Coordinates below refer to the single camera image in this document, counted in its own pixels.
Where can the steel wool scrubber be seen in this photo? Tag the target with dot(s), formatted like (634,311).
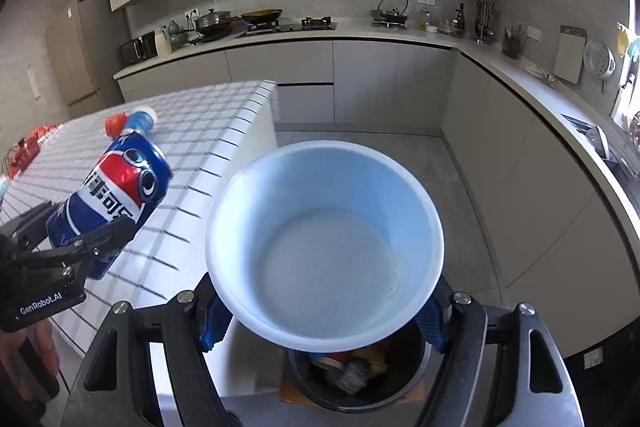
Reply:
(352,377)

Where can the red plastic package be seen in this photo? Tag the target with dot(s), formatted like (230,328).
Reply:
(27,152)

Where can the blue red soda can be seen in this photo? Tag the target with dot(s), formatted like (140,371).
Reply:
(110,192)

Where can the metal pot with lid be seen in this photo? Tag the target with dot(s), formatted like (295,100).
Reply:
(212,23)

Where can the black wok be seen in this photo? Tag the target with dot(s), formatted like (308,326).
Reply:
(262,15)

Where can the red and white paper cup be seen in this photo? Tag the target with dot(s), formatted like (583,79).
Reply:
(332,361)

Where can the metal kettle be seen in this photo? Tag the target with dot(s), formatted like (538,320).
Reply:
(390,14)

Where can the beige refrigerator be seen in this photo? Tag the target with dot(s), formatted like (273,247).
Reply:
(75,57)

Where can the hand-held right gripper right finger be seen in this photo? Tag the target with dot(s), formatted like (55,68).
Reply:
(431,324)

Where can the white round colander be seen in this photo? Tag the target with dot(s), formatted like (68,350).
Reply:
(599,62)

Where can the green ceramic teapot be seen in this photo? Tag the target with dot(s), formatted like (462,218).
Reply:
(178,34)

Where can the white checked tablecloth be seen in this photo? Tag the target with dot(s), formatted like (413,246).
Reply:
(210,127)

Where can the yellow hanging cloth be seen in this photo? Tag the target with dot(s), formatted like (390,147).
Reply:
(623,39)

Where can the black microwave oven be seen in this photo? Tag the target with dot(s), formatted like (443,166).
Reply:
(137,49)

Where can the blue plastic bowl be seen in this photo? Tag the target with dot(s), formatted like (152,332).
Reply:
(325,247)

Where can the dark knife holder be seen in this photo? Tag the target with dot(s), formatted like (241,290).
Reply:
(511,46)

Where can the dark blue trash bin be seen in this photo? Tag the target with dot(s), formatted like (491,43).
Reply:
(300,372)

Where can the dark glass bottle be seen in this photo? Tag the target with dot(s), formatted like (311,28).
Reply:
(460,22)

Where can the white wall socket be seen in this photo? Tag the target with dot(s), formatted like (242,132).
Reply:
(192,13)

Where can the white jug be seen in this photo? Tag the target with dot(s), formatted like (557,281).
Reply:
(163,43)

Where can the blue and white paper cup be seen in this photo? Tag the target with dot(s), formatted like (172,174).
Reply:
(142,119)

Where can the yellow sponge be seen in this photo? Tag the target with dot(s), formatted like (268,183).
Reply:
(375,359)

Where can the steel kitchen sink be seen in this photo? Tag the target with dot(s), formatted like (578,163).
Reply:
(600,142)

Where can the white cutting board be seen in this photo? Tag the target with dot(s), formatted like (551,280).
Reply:
(569,57)

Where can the grey lower kitchen cabinets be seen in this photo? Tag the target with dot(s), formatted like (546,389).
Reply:
(375,77)

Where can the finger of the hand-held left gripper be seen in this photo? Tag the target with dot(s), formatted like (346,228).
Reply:
(35,219)
(107,239)

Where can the person's left hand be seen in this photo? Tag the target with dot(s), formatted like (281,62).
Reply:
(47,347)

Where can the black gas stove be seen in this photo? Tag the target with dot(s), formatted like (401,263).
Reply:
(300,27)

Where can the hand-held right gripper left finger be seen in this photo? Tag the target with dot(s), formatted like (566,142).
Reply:
(212,332)

